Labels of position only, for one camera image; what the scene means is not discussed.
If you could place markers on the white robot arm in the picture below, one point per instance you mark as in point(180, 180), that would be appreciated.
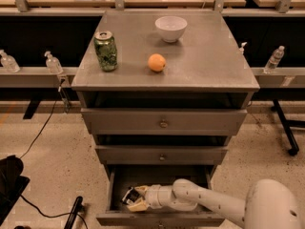
point(268, 205)

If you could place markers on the black table leg with caster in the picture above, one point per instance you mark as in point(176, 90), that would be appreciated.
point(287, 124)

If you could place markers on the clear sanitizer bottle far left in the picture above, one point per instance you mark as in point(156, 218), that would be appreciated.
point(9, 63)

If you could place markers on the green soda can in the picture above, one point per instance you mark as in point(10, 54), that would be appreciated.
point(106, 51)

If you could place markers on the clear plastic water bottle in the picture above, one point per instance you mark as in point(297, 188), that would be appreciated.
point(274, 59)

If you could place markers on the grey open bottom drawer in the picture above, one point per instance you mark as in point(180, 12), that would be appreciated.
point(123, 177)

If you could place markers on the black chair at left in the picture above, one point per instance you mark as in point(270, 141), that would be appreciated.
point(12, 184)

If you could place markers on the grey middle drawer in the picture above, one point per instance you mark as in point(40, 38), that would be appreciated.
point(161, 155)

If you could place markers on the orange fruit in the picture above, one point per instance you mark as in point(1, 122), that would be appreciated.
point(157, 62)

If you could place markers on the grey top drawer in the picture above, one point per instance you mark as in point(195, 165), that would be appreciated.
point(163, 121)

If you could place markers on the white ceramic bowl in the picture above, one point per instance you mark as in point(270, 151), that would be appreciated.
point(170, 28)

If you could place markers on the clear sanitizer pump bottle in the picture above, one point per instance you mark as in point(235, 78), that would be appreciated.
point(53, 64)

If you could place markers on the grey three-drawer cabinet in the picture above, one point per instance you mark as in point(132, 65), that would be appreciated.
point(204, 70)

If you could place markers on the grey metal rail shelf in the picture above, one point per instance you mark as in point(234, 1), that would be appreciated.
point(29, 77)

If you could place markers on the small white pump bottle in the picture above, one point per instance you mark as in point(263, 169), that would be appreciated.
point(242, 47)

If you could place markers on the black rxbar chocolate wrapper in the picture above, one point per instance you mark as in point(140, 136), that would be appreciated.
point(131, 197)

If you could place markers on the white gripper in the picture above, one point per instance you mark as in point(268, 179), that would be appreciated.
point(153, 195)

